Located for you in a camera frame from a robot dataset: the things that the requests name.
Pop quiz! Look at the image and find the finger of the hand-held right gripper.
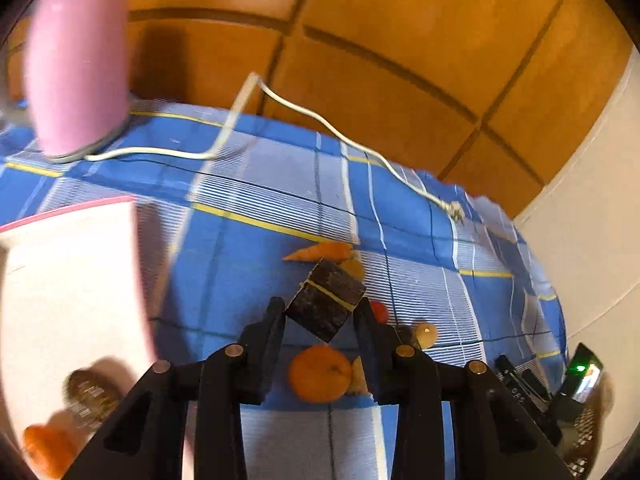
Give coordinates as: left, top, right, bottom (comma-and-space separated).
520, 367, 564, 448
494, 354, 532, 407

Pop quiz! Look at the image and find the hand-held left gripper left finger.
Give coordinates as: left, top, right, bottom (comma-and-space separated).
62, 296, 287, 480

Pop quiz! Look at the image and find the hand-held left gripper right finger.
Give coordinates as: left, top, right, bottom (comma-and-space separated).
353, 302, 573, 480

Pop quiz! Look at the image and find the dark chocolate cake slice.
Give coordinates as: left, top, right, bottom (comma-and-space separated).
284, 258, 367, 344

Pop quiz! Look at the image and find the white box with pink rim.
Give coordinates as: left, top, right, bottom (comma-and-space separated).
0, 197, 166, 480

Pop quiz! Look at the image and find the yellow wedge toy food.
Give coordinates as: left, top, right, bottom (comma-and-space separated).
349, 356, 371, 397

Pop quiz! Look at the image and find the perforated metal basket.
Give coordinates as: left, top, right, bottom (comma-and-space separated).
562, 400, 609, 478

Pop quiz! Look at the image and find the orange tangerine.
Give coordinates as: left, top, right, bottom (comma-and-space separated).
22, 422, 82, 479
288, 345, 353, 403

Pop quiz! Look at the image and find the tan round toy food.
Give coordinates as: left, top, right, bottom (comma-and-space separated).
412, 322, 440, 350

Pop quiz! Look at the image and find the orange carrot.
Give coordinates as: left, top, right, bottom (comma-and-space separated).
281, 241, 358, 264

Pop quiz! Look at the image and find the blue plaid cloth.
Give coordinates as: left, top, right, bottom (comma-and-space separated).
0, 97, 569, 480

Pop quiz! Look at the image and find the brown toy food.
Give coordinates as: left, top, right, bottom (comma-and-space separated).
64, 359, 127, 427

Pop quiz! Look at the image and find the wooden wardrobe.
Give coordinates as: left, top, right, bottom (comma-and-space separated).
10, 0, 634, 219

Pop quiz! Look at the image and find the white power cable with plug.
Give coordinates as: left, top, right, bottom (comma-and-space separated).
84, 72, 469, 224

